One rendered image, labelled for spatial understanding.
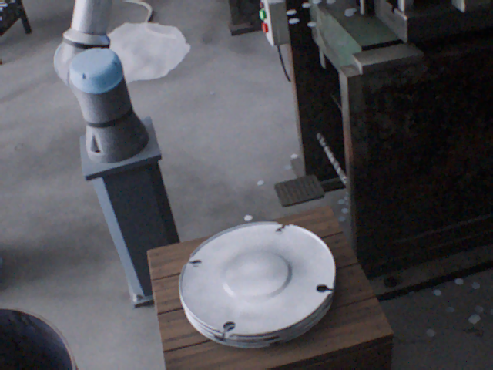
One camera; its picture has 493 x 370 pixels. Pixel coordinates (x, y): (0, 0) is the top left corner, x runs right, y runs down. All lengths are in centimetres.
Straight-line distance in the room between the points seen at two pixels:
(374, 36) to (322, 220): 41
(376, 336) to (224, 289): 29
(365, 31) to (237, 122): 106
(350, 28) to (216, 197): 82
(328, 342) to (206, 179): 110
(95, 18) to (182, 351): 79
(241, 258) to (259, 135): 110
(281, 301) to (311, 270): 9
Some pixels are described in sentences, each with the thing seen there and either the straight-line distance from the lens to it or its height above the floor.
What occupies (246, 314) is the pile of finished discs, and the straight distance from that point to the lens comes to 112.
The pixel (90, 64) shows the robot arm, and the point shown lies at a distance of 141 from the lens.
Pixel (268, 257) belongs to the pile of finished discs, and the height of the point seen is 39.
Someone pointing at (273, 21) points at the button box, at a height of 57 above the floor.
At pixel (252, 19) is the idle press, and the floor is 4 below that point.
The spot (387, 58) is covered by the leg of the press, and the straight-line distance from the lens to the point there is 129.
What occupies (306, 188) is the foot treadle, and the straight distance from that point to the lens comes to 173.
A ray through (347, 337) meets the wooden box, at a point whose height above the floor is 35.
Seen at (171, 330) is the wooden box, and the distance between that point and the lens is 118.
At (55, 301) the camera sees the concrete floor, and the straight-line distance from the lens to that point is 185.
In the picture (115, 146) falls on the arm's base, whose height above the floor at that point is 49.
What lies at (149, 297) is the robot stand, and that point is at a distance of 172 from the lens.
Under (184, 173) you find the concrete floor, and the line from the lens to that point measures 215.
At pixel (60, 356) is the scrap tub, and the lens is 117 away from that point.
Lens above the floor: 122
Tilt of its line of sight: 37 degrees down
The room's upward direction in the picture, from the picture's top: 10 degrees counter-clockwise
